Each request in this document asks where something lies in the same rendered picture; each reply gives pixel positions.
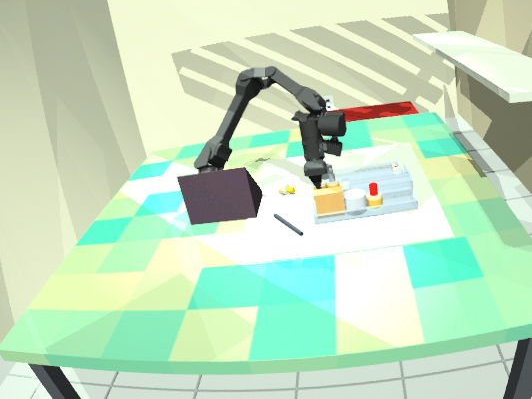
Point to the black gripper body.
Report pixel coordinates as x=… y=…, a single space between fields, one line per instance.
x=311 y=151

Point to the yellow block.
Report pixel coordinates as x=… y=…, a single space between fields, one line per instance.
x=329 y=200

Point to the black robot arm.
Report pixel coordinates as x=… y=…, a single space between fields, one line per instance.
x=249 y=83

